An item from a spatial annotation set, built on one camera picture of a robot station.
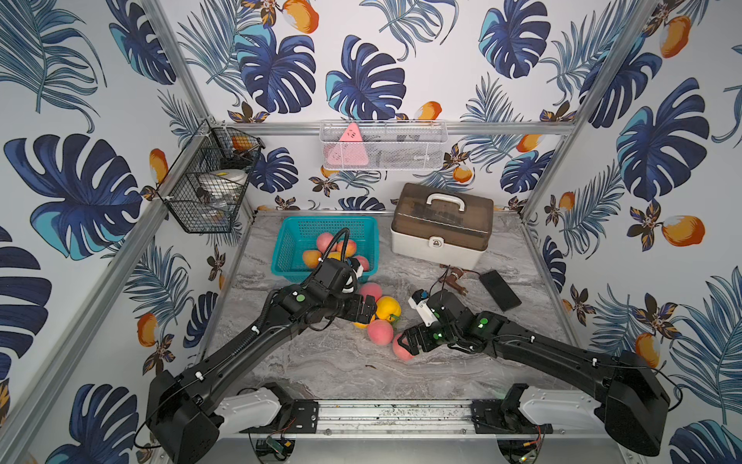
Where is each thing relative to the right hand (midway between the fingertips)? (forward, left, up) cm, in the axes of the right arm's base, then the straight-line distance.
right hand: (411, 334), depth 80 cm
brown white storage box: (+30, -11, +12) cm, 34 cm away
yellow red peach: (+33, +19, -4) cm, 39 cm away
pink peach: (+32, +28, +2) cm, 43 cm away
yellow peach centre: (+9, +6, -3) cm, 11 cm away
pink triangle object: (+47, +18, +28) cm, 58 cm away
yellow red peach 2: (+31, +25, -4) cm, 40 cm away
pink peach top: (+17, +11, -5) cm, 21 cm away
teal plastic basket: (+40, +40, -4) cm, 57 cm away
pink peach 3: (-4, +3, -2) cm, 6 cm away
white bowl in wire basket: (+31, +52, +28) cm, 67 cm away
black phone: (+18, -33, -8) cm, 38 cm away
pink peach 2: (+27, +14, -3) cm, 30 cm away
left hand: (+5, +13, +10) cm, 17 cm away
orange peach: (0, +8, -5) cm, 9 cm away
